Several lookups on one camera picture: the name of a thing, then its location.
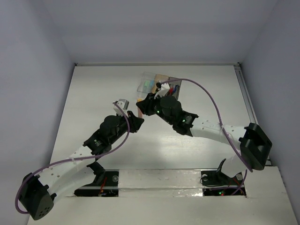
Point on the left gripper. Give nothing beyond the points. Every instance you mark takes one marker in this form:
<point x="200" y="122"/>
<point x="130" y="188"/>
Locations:
<point x="133" y="122"/>

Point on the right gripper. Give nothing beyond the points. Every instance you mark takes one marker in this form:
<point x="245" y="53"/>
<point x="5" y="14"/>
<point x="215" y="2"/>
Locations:
<point x="146" y="105"/>

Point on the orange glue tube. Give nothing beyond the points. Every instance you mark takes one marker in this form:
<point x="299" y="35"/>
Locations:
<point x="140" y="114"/>

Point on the green glue tube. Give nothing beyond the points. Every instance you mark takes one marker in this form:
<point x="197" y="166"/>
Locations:
<point x="145" y="86"/>

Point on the blue glue tube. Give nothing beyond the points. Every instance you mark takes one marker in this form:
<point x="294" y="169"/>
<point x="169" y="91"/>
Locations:
<point x="151" y="85"/>

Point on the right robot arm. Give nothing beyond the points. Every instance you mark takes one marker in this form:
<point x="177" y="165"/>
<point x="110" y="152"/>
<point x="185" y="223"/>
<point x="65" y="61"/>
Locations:
<point x="194" y="126"/>

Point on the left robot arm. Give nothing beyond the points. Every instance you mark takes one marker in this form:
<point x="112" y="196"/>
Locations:
<point x="42" y="189"/>

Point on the dark grey plastic container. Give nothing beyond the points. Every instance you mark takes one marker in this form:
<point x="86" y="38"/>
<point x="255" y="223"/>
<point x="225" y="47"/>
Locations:
<point x="174" y="85"/>

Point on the clear plastic container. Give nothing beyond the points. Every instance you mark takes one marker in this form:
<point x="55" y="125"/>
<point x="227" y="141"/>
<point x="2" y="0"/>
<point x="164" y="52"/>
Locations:
<point x="145" y="76"/>

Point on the orange plastic container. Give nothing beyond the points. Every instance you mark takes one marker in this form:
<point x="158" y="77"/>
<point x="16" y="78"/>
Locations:
<point x="159" y="78"/>

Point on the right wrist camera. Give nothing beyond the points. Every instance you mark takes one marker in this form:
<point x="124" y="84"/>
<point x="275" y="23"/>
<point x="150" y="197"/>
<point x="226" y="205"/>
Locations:
<point x="162" y="89"/>

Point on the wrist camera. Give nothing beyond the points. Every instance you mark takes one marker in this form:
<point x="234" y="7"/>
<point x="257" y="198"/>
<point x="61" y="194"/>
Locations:
<point x="162" y="89"/>
<point x="121" y="104"/>

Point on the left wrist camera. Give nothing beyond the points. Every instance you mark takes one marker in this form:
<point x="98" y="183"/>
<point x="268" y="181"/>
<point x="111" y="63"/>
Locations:
<point x="121" y="104"/>

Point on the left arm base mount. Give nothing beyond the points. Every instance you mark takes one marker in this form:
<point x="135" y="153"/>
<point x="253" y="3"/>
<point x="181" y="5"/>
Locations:
<point x="105" y="184"/>

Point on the aluminium rail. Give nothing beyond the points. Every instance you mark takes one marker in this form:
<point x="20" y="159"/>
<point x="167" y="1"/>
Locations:
<point x="253" y="112"/>

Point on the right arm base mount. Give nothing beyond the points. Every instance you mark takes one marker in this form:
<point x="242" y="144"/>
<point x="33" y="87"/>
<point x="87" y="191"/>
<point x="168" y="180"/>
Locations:
<point x="216" y="183"/>

